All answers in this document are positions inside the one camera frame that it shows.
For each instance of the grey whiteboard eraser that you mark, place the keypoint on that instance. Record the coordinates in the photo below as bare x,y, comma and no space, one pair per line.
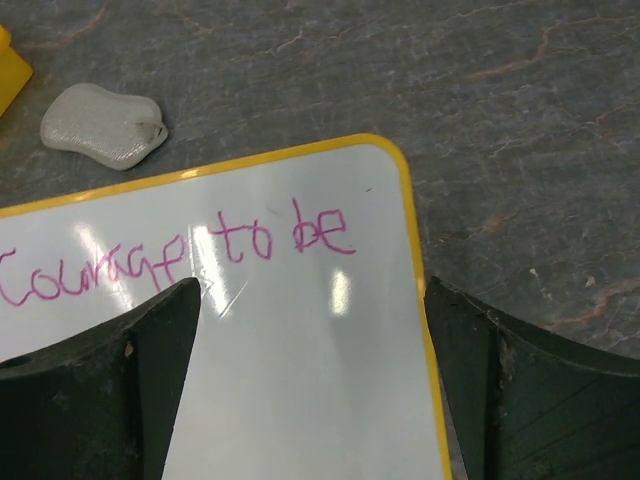
115,130

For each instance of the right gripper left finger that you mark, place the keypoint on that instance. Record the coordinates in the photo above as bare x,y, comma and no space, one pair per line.
101,404

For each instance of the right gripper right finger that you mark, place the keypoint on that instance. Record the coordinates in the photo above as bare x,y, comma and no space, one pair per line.
527,403

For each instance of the yellow plastic fruit tray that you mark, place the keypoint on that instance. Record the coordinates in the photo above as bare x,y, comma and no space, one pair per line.
15,72

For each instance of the orange framed whiteboard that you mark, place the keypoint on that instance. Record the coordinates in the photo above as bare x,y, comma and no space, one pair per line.
312,358

